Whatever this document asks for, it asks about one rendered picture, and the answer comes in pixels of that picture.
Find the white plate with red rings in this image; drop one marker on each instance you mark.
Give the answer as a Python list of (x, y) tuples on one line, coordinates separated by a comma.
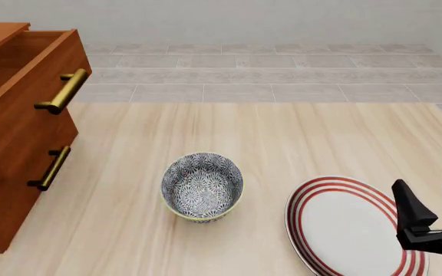
[(345, 227)]

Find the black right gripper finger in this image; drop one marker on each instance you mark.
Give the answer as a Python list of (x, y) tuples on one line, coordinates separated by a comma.
[(411, 204)]

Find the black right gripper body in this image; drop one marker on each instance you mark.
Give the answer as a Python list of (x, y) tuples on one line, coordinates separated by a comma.
[(436, 244)]

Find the closed wooden drawer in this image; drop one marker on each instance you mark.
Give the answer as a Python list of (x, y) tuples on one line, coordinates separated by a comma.
[(12, 149)]

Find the blue patterned bowl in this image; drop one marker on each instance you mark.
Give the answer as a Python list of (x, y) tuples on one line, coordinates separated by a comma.
[(202, 188)]

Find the open wooden drawer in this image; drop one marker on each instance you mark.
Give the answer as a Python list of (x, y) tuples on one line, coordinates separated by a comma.
[(17, 83)]

